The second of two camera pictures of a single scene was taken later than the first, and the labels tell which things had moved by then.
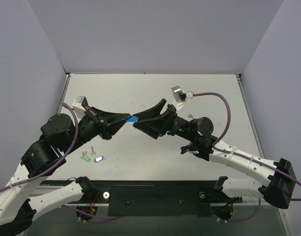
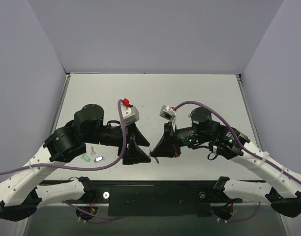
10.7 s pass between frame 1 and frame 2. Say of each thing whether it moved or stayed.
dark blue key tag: stayed
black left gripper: moved
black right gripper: moved
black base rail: stayed
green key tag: stayed
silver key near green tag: stayed
